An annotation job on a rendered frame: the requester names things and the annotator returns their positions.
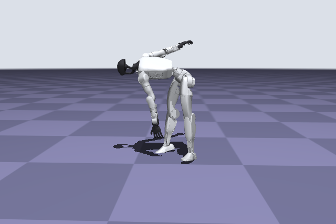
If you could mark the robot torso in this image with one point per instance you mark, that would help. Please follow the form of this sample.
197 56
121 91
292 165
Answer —
160 68

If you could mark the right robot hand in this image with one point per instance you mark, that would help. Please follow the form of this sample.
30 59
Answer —
183 43

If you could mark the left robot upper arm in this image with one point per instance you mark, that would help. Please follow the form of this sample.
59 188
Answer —
143 79

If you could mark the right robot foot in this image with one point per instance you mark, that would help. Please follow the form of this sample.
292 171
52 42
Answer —
164 149

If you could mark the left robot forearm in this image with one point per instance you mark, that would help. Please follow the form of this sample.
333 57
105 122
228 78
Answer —
153 109

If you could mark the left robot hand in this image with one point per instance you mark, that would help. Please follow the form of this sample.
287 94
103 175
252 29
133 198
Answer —
156 130

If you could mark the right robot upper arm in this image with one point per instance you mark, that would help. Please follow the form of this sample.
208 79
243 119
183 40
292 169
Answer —
160 54

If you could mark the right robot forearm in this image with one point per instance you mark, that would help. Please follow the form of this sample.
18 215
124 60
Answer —
170 49

